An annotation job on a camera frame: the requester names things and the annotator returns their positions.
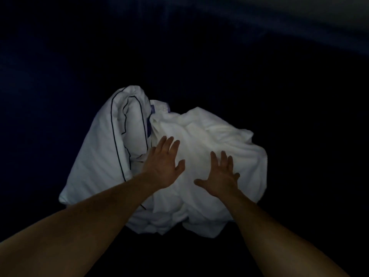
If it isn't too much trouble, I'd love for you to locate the person's right hand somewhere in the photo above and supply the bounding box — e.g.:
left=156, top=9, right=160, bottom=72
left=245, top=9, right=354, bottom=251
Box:
left=193, top=150, right=241, bottom=200

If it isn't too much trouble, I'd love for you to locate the navy laundry hamper white frame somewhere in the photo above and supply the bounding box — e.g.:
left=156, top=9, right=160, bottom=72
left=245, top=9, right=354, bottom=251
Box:
left=0, top=0, right=369, bottom=277

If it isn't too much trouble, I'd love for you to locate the white towel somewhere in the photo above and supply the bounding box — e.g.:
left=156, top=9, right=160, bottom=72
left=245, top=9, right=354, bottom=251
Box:
left=126, top=106, right=268, bottom=239

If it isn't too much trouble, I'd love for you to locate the person's right forearm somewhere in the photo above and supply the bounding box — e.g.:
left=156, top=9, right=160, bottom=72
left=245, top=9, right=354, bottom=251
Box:
left=220, top=190, right=352, bottom=277

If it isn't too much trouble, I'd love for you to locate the grey door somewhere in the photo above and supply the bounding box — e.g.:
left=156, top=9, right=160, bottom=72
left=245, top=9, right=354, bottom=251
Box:
left=224, top=0, right=369, bottom=41

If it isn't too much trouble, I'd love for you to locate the person's left forearm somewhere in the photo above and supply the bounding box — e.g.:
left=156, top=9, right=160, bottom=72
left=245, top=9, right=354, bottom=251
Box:
left=0, top=173, right=156, bottom=277

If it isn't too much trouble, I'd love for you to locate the person's left hand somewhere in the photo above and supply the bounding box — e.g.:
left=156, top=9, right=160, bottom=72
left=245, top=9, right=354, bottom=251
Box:
left=140, top=135, right=186, bottom=190

